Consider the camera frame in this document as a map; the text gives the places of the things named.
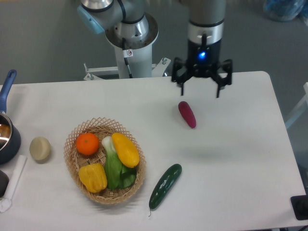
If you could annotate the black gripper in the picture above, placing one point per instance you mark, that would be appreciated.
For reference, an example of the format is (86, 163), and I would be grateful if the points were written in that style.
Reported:
(202, 62)

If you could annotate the yellow mango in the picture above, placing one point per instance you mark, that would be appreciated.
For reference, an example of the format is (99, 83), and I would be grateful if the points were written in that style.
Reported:
(126, 150)

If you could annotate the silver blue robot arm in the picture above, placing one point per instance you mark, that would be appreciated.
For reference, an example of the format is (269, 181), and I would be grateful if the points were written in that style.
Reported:
(132, 32)

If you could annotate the woven wicker basket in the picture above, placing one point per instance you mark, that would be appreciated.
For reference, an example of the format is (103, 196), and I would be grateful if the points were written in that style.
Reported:
(101, 127)

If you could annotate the purple sweet potato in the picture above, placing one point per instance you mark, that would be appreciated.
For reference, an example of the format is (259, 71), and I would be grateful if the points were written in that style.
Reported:
(187, 114)

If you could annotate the blue plastic bag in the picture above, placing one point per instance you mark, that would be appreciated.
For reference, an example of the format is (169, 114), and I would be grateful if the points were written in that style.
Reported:
(283, 10)

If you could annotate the dark green cucumber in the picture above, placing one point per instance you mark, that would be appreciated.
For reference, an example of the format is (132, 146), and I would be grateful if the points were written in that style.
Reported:
(163, 186)

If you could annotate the green bok choy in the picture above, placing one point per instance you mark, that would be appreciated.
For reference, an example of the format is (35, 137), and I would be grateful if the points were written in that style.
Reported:
(118, 175)

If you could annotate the orange fruit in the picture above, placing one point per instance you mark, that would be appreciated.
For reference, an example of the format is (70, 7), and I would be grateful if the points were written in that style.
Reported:
(87, 144)

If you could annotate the yellow bell pepper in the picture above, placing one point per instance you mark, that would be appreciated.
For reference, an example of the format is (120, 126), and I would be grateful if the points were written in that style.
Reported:
(93, 177)

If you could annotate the black device at table edge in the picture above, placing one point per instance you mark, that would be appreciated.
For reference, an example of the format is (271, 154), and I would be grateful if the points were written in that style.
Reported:
(300, 206)

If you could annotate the beige round potato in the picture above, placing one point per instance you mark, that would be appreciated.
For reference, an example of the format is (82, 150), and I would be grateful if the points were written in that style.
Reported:
(40, 148)

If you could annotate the dark blue saucepan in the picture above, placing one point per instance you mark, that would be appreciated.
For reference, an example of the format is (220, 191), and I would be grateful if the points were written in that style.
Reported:
(10, 139)

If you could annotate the black object at left edge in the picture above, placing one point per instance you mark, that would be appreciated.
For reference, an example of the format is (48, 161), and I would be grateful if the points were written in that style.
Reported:
(4, 181)

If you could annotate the white frame at right edge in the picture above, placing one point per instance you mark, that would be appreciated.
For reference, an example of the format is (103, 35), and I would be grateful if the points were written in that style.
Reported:
(298, 109)

